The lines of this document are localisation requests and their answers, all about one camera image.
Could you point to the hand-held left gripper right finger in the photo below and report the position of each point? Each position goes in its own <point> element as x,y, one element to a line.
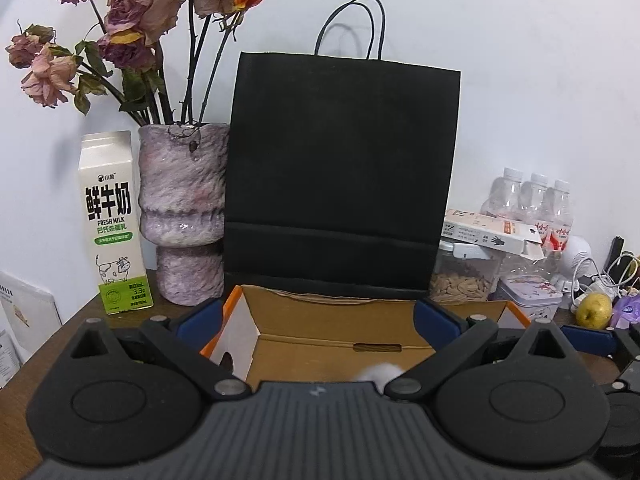
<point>437,322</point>

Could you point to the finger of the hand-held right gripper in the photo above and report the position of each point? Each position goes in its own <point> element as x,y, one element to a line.
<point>587,340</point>

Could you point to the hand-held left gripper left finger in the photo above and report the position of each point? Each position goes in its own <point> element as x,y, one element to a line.
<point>200,322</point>

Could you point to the white fluffy ball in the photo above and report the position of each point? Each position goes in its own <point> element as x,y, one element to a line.
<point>380,374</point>

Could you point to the cardboard box with orange edge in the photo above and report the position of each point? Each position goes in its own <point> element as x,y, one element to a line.
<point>325,321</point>

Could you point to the yellow-green apple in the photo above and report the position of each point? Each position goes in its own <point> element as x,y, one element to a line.
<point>594,311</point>

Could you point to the clear container of seeds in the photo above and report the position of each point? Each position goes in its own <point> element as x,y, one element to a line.
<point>462,282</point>

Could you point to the purple packet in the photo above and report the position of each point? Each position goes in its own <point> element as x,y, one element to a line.
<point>627,310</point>

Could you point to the printed tin box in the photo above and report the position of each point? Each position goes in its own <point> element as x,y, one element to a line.
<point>530,295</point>

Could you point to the white mini fan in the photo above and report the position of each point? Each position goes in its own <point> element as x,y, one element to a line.
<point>575,260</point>

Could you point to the black upright device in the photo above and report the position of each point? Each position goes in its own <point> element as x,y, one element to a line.
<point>615,252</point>

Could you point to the white flat carton box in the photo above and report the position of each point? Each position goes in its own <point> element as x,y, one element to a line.
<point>480,232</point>

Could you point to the purple mottled vase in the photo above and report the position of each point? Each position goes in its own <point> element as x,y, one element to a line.
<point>182,210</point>

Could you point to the clear water bottle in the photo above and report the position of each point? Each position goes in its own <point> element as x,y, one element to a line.
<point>502,195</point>
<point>535,200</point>
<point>559,215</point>

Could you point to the white green milk carton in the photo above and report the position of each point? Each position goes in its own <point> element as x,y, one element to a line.
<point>111,220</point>

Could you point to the black paper bag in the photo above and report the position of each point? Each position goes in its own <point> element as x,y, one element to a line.
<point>345,170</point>

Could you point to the dried rose bouquet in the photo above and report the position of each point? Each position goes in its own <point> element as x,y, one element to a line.
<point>135,20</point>

